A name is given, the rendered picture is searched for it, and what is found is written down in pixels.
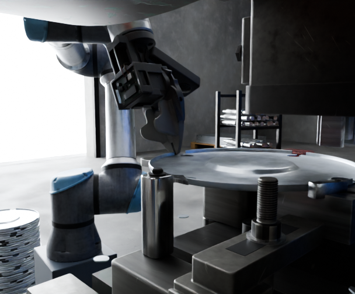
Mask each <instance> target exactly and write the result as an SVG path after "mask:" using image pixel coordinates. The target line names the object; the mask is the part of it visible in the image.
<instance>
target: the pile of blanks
mask: <svg viewBox="0 0 355 294"><path fill-rule="evenodd" d="M40 246H41V243H40V216H39V218H38V219H37V220H36V221H34V222H32V223H30V224H28V225H25V226H21V227H17V228H14V229H9V230H1V231H0V294H24V293H26V292H27V289H28V288H31V287H33V286H36V281H35V270H34V248H35V247H40Z"/></svg>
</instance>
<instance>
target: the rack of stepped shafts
mask: <svg viewBox="0 0 355 294"><path fill-rule="evenodd" d="M245 96H246V94H242V91H241V90H237V91H236V94H221V92H216V110H215V148H220V128H223V127H236V139H234V138H232V139H227V140H226V139H224V142H226V143H227V144H226V145H221V147H223V148H263V149H275V148H273V147H269V146H272V145H273V144H272V142H266V141H264V140H260V139H258V130H270V129H277V134H276V149H281V129H282V115H281V114H278V115H277V116H275V115H269V114H246V113H245V108H244V109H242V97H245ZM221 97H236V109H226V110H223V111H222V112H223V113H226V114H224V115H221V118H224V119H220V105H221ZM272 120H277V121H272ZM258 125H259V126H261V127H258ZM263 125H268V126H263ZM270 125H276V126H270ZM242 130H253V138H241V131H242Z"/></svg>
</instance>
